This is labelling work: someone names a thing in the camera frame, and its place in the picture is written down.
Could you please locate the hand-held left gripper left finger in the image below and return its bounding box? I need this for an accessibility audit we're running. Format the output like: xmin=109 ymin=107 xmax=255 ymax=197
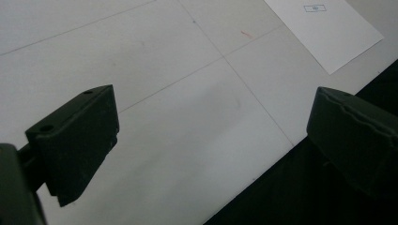
xmin=24 ymin=83 xmax=120 ymax=208

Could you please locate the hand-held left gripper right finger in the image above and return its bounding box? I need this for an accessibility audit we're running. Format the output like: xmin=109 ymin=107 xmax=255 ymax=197
xmin=306 ymin=86 xmax=398 ymax=201

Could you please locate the white paper sheet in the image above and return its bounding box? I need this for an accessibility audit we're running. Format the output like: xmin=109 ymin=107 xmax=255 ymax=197
xmin=263 ymin=0 xmax=385 ymax=76

